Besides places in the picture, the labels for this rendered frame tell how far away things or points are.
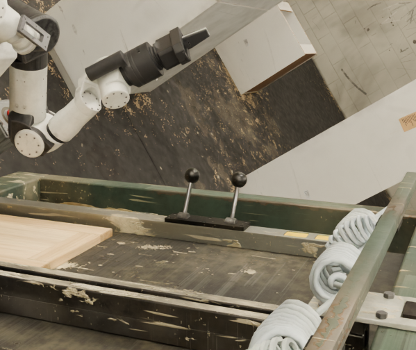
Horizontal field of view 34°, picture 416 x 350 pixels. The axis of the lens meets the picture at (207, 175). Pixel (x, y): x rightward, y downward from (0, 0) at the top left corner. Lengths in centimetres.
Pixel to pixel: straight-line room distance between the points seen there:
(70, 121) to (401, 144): 354
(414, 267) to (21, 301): 67
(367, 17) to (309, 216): 781
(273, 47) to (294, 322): 574
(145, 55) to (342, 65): 799
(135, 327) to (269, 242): 50
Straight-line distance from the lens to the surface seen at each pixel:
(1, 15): 139
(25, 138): 174
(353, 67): 948
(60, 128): 172
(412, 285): 112
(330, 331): 56
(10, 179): 208
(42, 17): 163
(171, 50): 158
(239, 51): 649
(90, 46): 407
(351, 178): 507
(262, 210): 177
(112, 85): 161
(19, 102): 173
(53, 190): 206
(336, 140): 505
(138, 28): 391
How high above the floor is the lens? 217
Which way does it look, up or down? 25 degrees down
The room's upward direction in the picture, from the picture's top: 60 degrees clockwise
